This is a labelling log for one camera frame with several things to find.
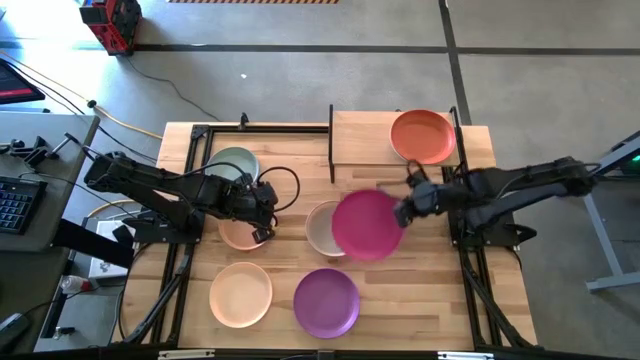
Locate white box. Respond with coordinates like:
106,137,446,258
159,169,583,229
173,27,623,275
88,219,131,279

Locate black desk clamp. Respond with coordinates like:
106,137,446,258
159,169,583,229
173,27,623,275
0,132,81,169

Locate purple plate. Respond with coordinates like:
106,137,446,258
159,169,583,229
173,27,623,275
292,267,361,340

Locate black aluminium table frame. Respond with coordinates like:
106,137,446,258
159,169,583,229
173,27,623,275
112,122,539,351

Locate black keyboard with blue keys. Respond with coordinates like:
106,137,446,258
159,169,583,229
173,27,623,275
0,175,44,236

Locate sage green plate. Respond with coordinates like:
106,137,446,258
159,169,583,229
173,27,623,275
204,145,261,187

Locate white bottle with red cap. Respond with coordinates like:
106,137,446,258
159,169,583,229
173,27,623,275
59,274,100,295

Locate black device with green light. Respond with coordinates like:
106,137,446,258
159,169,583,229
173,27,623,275
610,130,640,176

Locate grey beige plate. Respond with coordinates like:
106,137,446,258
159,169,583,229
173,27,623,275
304,199,347,258

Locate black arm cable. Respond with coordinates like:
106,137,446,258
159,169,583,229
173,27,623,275
405,158,427,184
164,160,302,215

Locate yellow hose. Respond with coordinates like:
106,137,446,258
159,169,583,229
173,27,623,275
87,99,165,140

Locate red and black equipment cart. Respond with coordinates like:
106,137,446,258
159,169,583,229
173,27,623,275
78,0,144,56

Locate grey metal table stand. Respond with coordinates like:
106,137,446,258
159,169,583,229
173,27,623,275
582,130,640,294

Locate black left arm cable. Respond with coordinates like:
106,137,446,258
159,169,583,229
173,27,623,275
164,160,302,215

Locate cream peach plate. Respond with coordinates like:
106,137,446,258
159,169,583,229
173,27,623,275
208,261,274,330

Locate magenta plate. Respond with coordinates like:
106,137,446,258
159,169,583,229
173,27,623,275
330,188,405,262

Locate terracotta brown plate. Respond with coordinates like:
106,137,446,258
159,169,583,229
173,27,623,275
217,218,269,252

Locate silver metal bracket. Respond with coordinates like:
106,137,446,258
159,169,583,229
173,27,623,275
158,349,216,360
437,351,495,360

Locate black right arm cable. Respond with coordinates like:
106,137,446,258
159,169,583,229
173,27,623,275
405,158,427,184

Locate wooden shelf with black legs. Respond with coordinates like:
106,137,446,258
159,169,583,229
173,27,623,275
327,103,469,184

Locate black floor cable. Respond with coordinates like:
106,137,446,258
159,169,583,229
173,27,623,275
121,53,220,123

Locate black angled bar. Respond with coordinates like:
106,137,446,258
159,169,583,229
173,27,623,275
49,218,136,270

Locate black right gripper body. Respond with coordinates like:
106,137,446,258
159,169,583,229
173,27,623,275
406,179,447,218

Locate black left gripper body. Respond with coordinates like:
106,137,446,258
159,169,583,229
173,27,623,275
243,180,280,245

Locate grey desk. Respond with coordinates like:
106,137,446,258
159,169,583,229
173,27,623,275
0,110,101,254

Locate black computer monitor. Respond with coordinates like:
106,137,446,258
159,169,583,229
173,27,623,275
0,58,46,106

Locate orange red plate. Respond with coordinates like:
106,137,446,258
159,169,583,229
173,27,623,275
389,109,457,166

